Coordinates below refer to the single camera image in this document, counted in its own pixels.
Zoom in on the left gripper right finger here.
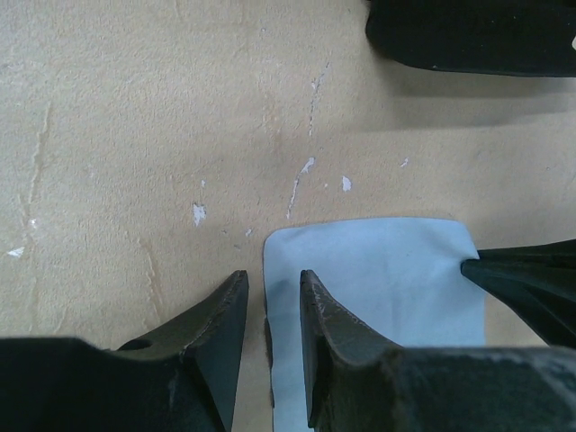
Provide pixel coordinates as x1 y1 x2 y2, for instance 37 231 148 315
300 270 575 431

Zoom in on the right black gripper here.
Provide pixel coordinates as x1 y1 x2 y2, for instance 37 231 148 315
365 0 575 77

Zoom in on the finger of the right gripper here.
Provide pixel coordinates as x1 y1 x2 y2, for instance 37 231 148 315
461 240 575 348

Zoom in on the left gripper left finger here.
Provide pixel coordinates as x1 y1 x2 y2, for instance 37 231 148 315
1 271 248 431

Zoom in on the blue cleaning cloth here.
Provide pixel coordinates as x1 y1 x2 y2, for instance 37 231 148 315
264 218 485 431

